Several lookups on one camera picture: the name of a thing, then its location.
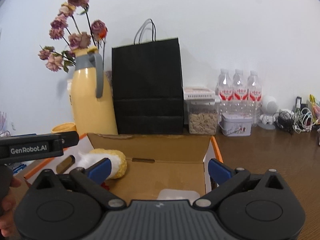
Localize white yellow plush toy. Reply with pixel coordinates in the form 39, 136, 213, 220
75, 148, 127, 180

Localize person's left hand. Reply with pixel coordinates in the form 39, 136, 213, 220
0, 177, 21, 238

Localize small decorated tin box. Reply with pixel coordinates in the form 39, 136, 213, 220
219, 113, 253, 137

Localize yellow ceramic mug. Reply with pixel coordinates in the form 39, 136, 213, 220
51, 122, 76, 133

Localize clear plastic lid in box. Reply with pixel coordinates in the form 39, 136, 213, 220
157, 189, 200, 204

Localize orange cardboard box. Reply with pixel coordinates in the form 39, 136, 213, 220
23, 133, 223, 202

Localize clear jar with nuts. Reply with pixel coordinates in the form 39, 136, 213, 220
186, 99, 218, 135

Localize yellow thermos jug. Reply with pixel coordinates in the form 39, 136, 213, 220
71, 46, 118, 135

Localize milk carton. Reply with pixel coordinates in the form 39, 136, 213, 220
67, 79, 72, 105

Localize left water bottle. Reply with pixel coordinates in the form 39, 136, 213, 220
216, 69, 233, 121

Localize water bottle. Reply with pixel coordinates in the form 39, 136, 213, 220
247, 70, 262, 126
232, 69, 248, 114
216, 69, 233, 121

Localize white robot figurine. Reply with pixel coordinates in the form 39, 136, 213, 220
258, 95, 278, 130

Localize white flat box on jar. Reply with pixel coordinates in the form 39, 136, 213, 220
183, 87, 216, 101

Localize right water bottle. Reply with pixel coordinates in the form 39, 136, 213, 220
247, 70, 262, 126

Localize middle water bottle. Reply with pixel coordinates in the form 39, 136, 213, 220
232, 69, 248, 114

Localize black paper shopping bag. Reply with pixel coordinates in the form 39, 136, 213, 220
112, 18, 184, 134

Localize colourful snack packet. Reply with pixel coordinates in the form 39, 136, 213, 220
309, 94, 320, 125

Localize dried pink rose bouquet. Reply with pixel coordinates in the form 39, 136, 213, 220
38, 0, 108, 72

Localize tangled black white cables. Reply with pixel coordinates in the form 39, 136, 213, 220
276, 106, 315, 136

